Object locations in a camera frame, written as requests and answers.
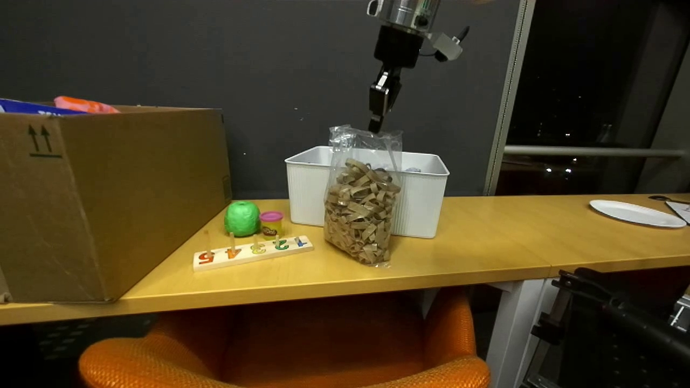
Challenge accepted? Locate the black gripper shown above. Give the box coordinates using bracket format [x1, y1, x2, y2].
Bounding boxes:
[366, 23, 425, 135]

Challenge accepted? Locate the clear packet of wooden pieces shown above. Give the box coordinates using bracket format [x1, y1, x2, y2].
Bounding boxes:
[321, 122, 404, 270]

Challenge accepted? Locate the orange packet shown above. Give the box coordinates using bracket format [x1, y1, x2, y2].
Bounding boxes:
[52, 94, 121, 116]

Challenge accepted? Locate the blue packet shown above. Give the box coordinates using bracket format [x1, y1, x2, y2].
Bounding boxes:
[0, 97, 85, 118]

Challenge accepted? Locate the white plastic bin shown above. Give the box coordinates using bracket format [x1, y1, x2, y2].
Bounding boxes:
[282, 144, 451, 240]

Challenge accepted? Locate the small pot with pink lid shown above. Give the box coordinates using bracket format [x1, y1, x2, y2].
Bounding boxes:
[259, 208, 284, 240]

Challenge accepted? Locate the green ball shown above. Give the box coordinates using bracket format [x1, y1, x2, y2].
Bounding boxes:
[221, 201, 263, 240]

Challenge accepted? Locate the wooden number puzzle board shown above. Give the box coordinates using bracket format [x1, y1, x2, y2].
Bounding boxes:
[191, 233, 315, 273]

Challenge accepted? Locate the orange chair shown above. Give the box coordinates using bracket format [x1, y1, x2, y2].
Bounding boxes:
[75, 287, 491, 388]

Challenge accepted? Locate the white table leg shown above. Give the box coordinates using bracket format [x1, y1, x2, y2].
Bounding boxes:
[484, 277, 555, 388]

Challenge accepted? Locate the white plate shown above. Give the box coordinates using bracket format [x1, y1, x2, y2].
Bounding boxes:
[587, 199, 687, 230]

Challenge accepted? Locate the large cardboard box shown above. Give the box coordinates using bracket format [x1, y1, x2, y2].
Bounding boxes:
[0, 105, 234, 306]

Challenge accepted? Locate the black chair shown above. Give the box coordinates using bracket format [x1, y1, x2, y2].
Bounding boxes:
[525, 264, 690, 388]

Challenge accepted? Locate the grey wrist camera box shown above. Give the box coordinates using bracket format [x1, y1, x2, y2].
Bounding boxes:
[430, 28, 468, 64]

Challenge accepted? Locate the grey window frame post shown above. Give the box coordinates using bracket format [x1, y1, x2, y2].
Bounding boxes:
[481, 0, 538, 196]

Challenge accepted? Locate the grey window rail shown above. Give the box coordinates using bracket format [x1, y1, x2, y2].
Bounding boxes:
[502, 144, 690, 159]

